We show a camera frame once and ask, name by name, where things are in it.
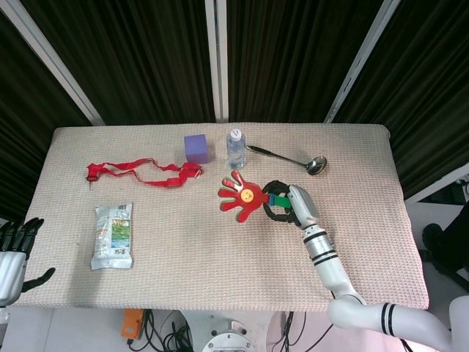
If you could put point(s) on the beige waffle tablecloth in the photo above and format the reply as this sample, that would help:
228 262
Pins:
201 256

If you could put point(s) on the white frame post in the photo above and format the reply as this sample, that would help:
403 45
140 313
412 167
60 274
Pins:
362 60
217 58
55 62

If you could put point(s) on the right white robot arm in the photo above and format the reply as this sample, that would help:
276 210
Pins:
329 271

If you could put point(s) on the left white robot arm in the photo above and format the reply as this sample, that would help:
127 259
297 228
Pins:
3 314

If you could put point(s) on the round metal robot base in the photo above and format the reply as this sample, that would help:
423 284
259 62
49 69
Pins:
229 341

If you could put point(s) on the purple foam cube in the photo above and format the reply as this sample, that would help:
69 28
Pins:
196 148

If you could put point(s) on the clear plastic water bottle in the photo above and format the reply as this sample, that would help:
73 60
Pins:
235 150

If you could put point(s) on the orange plastic sensor box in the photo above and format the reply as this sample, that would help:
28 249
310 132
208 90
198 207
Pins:
132 324

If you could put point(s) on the white green snack bag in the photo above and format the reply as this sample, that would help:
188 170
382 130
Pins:
111 234

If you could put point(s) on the black chair base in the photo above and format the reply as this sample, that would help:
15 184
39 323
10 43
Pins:
432 234

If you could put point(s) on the white frame floor rail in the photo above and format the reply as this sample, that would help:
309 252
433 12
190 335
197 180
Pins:
432 192

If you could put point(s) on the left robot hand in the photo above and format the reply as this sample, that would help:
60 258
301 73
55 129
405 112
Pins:
11 271

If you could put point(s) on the black pleated curtain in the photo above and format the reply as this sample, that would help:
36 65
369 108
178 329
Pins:
146 55

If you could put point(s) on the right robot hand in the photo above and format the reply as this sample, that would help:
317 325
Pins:
304 205

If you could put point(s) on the metal soup ladle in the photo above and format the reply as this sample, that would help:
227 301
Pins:
317 165

